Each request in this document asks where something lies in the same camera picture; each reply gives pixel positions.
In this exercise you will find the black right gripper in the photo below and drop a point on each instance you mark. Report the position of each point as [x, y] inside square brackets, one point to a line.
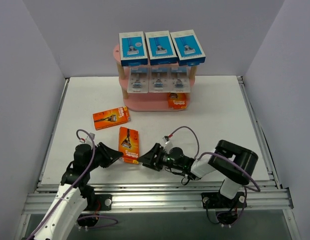
[158, 157]

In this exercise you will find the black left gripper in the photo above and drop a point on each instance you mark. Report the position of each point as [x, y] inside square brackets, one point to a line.
[100, 155]

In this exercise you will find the orange razor cartridge box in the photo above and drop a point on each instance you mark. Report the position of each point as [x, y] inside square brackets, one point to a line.
[129, 145]

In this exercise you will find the orange Gillette Fusion box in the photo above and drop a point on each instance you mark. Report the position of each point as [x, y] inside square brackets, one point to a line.
[111, 117]

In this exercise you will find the white Gillette pack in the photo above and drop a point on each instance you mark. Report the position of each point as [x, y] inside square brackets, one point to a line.
[159, 80]
[138, 82]

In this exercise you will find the clear blister razor pack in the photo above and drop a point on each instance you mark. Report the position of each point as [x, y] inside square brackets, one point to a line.
[180, 82]

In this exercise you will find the blue Harry's box front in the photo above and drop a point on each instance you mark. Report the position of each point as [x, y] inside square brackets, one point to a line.
[160, 48]

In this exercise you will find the blue Harry's razor box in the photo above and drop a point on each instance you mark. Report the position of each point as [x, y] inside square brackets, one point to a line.
[188, 48]

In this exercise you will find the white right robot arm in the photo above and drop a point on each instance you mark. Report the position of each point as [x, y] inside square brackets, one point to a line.
[234, 162]

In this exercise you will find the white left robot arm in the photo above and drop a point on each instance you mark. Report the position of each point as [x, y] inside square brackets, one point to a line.
[74, 195]

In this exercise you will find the pink three-tier shelf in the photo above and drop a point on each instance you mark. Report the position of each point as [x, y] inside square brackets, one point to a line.
[139, 102]

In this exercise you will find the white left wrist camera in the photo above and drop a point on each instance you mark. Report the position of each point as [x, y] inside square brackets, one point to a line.
[88, 140]

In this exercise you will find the aluminium front rail frame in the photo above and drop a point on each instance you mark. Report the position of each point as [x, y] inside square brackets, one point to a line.
[219, 109]

